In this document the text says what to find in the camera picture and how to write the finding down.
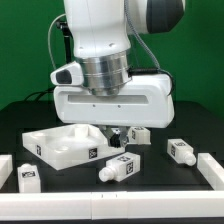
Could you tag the white square table top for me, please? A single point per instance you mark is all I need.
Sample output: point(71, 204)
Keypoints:
point(70, 145)

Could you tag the black camera stand with cable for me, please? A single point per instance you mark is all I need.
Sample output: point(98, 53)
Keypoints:
point(62, 25)

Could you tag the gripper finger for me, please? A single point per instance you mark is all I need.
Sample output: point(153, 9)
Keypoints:
point(111, 136)
point(124, 139)

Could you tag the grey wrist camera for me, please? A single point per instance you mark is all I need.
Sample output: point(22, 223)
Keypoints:
point(69, 74)

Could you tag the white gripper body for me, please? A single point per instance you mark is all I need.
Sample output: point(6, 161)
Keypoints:
point(144, 101)

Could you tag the white U-shaped fence frame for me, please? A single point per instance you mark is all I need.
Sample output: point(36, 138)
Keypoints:
point(111, 205)

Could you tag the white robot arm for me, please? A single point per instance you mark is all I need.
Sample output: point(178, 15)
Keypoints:
point(100, 87)

